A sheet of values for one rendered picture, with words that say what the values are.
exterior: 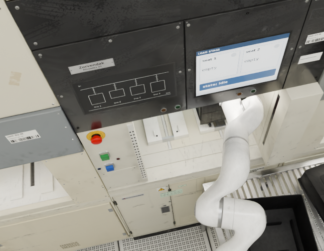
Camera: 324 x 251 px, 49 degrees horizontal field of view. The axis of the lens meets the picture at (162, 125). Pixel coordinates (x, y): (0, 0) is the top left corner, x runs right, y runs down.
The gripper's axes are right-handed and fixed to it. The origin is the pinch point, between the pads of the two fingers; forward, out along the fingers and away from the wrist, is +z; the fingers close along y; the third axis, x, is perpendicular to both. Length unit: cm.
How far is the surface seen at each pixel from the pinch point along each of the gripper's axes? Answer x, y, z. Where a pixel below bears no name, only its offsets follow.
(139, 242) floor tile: -122, -56, -32
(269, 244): -45, 6, -68
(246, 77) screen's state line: 30.1, -1.4, -30.1
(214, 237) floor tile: -121, -7, -40
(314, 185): -35, 33, -49
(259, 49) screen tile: 42, 1, -30
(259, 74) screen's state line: 30.3, 3.0, -30.1
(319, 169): -35, 39, -42
